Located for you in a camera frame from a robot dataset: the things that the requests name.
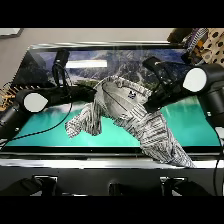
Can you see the heap of clothes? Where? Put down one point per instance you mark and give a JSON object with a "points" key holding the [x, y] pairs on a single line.
{"points": [[190, 40]]}

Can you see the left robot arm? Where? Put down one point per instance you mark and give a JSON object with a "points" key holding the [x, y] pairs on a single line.
{"points": [[35, 102]]}

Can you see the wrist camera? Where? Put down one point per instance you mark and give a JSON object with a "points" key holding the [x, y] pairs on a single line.
{"points": [[62, 57], [152, 64]]}

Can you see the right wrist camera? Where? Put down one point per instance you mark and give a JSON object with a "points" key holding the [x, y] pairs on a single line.
{"points": [[152, 64]]}

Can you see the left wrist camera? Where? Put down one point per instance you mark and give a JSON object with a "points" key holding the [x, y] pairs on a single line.
{"points": [[62, 57]]}

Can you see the silver frame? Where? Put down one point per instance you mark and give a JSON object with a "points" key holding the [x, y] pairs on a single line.
{"points": [[100, 163]]}

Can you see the black and white striped shirt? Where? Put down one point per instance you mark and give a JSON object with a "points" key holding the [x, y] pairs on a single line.
{"points": [[151, 130]]}

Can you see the beige dotted garment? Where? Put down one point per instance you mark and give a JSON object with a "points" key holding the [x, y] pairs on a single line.
{"points": [[215, 43]]}

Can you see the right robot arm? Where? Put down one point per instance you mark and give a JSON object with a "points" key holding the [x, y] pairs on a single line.
{"points": [[195, 80]]}

